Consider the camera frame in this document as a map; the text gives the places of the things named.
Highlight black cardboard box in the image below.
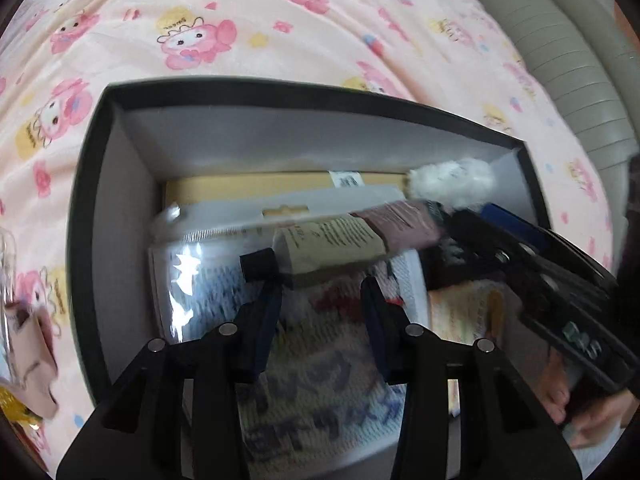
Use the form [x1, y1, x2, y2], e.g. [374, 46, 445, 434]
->
[65, 75, 554, 480]

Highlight flat yellow box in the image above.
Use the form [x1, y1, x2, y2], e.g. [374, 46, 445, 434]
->
[164, 170, 409, 207]

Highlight pink printed blanket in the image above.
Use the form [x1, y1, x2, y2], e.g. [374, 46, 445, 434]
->
[0, 0, 617, 461]

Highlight clear bag white header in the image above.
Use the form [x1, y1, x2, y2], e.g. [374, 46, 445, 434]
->
[151, 184, 407, 247]

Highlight person's right hand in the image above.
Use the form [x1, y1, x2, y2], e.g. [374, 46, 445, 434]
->
[539, 349, 640, 449]

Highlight brown cloth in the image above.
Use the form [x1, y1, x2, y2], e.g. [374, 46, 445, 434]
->
[4, 300, 62, 419]

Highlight white fluffy ball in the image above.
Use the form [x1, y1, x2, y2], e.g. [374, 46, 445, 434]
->
[404, 156, 497, 212]

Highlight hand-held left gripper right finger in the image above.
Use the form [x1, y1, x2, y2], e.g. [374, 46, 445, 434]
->
[360, 275, 583, 480]

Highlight grey padded headboard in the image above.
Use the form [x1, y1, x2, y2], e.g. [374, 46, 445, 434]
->
[457, 0, 640, 172]

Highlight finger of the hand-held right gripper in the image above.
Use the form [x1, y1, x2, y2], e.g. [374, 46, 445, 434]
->
[479, 201, 557, 257]
[446, 209, 537, 282]

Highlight green yellow snack packet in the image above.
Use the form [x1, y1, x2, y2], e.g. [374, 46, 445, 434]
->
[0, 384, 44, 432]

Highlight beige tube black cap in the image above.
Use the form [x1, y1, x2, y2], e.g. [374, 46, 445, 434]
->
[239, 214, 389, 292]

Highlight black book colourful ring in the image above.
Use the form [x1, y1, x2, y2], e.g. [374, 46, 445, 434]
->
[422, 232, 507, 292]

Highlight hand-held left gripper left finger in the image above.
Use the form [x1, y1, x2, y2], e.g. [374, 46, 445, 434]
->
[55, 279, 284, 480]

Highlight clear bag cartoon badge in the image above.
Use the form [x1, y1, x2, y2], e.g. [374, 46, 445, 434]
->
[0, 229, 27, 377]

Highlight large clear printed packet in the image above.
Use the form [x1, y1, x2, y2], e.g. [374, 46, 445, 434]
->
[147, 239, 432, 480]

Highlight beige printed card pack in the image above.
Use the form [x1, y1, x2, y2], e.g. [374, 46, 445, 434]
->
[426, 279, 507, 419]

